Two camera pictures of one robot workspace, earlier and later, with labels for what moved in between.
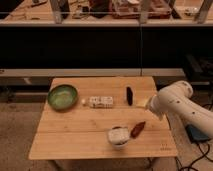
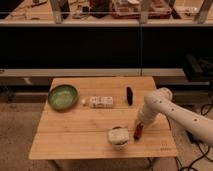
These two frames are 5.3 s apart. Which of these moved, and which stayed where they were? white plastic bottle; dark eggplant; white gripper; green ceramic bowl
Moved: white gripper
Stayed: green ceramic bowl; dark eggplant; white plastic bottle
